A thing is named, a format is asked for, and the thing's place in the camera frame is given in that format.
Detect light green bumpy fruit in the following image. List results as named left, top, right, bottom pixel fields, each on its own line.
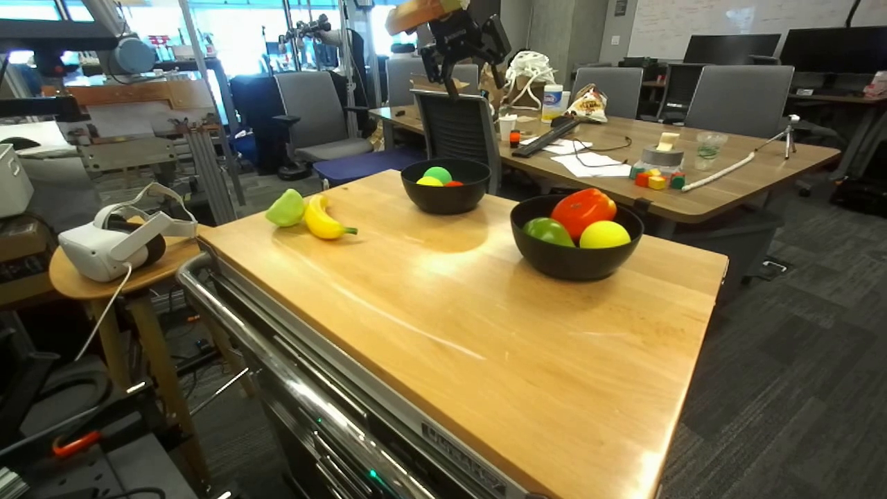
left=266, top=188, right=306, bottom=226

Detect green toy lime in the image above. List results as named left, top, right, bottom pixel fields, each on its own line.
left=525, top=215, right=575, bottom=247

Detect silver cart handle bar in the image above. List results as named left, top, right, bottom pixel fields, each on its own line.
left=177, top=251, right=435, bottom=499

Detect red orange toy pepper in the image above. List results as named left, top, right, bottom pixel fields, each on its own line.
left=553, top=188, right=619, bottom=239

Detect yellow toy banana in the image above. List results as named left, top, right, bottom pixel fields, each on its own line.
left=303, top=193, right=356, bottom=242

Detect black mesh office chair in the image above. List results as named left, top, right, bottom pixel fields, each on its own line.
left=414, top=89, right=501, bottom=192

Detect black bowl with pepper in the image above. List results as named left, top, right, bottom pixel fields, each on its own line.
left=511, top=193, right=647, bottom=283

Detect yellow green toy apple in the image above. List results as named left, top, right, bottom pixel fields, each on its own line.
left=580, top=221, right=633, bottom=250

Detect colourful toy blocks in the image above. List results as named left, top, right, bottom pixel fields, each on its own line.
left=629, top=165, right=684, bottom=192

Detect white VR headset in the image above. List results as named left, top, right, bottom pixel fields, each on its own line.
left=58, top=184, right=196, bottom=283

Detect green toy ball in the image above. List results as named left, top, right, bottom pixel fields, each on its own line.
left=424, top=164, right=453, bottom=184

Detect clear plastic container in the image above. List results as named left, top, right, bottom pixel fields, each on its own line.
left=697, top=129, right=727, bottom=159

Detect round wooden stool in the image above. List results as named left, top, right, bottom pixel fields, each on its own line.
left=48, top=239, right=210, bottom=491

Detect wooden office desk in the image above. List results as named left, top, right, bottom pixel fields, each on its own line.
left=370, top=99, right=846, bottom=231

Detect yellow toy lemon ball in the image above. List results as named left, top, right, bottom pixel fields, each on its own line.
left=417, top=177, right=446, bottom=188

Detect black computer monitor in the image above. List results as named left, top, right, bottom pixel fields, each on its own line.
left=780, top=24, right=887, bottom=73

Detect grey office chair left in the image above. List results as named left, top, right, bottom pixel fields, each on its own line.
left=274, top=73, right=372, bottom=168

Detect grey office chair right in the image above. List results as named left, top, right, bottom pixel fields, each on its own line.
left=684, top=63, right=797, bottom=136

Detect black bowl with banana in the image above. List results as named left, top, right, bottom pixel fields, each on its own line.
left=402, top=159, right=487, bottom=215

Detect white stick on desk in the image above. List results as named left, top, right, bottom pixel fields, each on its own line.
left=679, top=149, right=756, bottom=193

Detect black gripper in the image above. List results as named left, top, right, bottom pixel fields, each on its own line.
left=424, top=12, right=511, bottom=98

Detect white paper sheets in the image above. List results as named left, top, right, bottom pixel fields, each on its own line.
left=544, top=138, right=629, bottom=177

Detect grey office chair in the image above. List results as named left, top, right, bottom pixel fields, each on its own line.
left=684, top=63, right=797, bottom=136
left=274, top=73, right=372, bottom=168

